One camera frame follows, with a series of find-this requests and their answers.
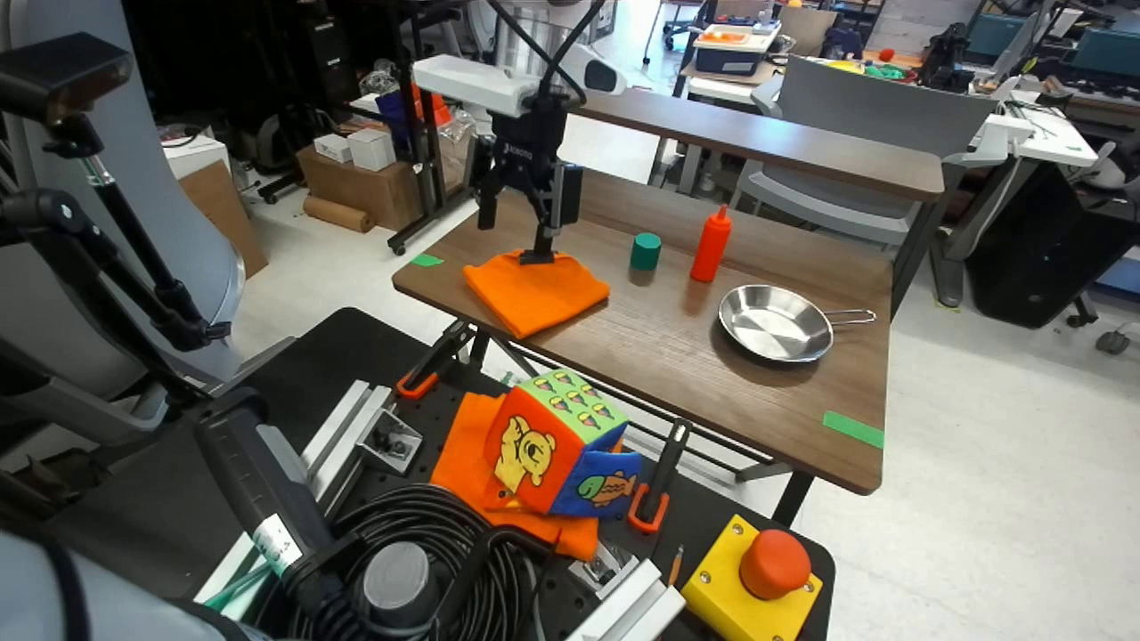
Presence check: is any brown wooden table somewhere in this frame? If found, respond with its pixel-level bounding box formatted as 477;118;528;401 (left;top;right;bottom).
570;87;947;314

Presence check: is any orange cloth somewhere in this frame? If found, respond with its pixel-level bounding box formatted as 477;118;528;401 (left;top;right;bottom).
462;249;613;341
429;392;600;563

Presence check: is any white desk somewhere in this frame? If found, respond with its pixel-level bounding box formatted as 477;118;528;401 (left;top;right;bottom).
931;87;1102;309

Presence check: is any silver metal pan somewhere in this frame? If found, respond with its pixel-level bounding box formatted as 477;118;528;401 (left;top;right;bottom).
718;284;877;364

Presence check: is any large cardboard box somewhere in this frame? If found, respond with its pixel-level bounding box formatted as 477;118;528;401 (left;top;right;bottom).
296;132;475;233

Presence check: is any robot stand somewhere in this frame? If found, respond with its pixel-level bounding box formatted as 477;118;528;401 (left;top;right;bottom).
0;307;838;641

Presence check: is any coil of black cable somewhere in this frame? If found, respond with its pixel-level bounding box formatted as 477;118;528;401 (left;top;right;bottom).
283;483;558;641

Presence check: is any black stand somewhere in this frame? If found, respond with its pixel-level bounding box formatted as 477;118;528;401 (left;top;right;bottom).
387;0;501;257

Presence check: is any grey chair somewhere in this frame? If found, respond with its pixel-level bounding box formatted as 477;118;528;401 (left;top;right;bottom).
729;54;1000;248

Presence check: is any brown cardboard sheet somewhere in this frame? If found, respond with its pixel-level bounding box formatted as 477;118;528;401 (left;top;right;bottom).
177;159;270;280

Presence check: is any orange squeeze bottle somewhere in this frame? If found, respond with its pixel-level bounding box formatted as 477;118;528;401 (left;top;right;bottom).
690;206;733;284

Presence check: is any camera on mount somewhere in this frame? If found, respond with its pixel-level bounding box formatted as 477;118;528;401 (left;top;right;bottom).
0;32;235;354

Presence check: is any black clamp with orange tip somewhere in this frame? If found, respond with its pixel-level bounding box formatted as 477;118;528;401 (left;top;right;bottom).
627;418;693;535
395;320;478;401

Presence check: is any colourful plush cube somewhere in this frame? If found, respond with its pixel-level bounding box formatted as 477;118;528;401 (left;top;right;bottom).
483;369;643;518

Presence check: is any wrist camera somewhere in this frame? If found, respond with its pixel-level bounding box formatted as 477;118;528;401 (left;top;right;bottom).
550;163;585;229

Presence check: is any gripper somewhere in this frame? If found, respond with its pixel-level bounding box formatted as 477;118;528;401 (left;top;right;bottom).
476;93;571;266

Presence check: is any yellow box with red button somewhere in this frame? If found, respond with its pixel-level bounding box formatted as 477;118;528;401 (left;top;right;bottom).
680;514;825;641

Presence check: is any cardboard roll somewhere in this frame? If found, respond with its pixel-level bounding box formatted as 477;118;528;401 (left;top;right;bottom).
302;195;376;235

